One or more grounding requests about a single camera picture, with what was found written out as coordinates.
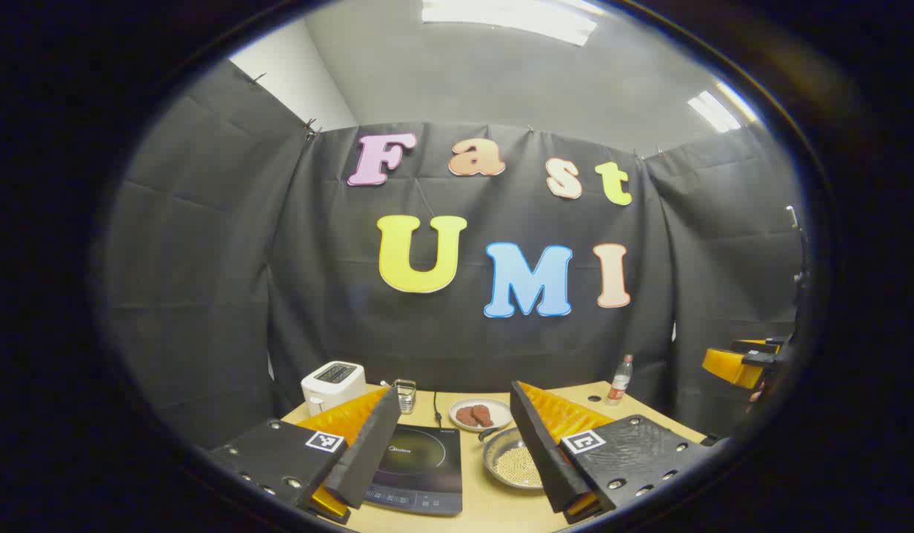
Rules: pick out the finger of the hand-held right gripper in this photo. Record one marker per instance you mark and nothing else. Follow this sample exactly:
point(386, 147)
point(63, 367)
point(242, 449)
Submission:
point(727, 366)
point(757, 345)

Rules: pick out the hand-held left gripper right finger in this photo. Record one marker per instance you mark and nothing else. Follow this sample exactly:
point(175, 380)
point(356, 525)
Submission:
point(538, 451)

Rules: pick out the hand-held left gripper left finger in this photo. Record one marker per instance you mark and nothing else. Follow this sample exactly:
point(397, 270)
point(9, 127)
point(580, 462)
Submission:
point(368, 459)

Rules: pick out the pile of soybeans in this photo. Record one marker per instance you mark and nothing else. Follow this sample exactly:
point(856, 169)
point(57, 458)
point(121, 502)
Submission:
point(522, 468)

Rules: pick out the black induction cooktop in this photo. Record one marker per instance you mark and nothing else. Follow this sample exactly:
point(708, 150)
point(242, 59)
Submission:
point(427, 459)

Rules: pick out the white oval plate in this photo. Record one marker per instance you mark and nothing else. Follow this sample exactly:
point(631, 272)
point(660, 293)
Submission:
point(501, 414)

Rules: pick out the red meat slab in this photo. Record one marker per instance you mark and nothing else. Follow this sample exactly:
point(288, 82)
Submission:
point(473, 416)

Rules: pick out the white toaster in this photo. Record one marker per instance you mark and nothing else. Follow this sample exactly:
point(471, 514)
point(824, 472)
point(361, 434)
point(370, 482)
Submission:
point(331, 385)

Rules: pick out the clear water bottle red label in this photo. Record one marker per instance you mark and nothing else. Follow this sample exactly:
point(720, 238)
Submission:
point(618, 385)

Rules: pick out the black backdrop cloth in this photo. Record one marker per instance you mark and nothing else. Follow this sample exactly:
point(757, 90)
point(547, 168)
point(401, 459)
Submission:
point(316, 296)

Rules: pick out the ceiling light panel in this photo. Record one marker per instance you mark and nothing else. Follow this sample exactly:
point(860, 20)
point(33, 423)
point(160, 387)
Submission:
point(720, 107)
point(509, 18)

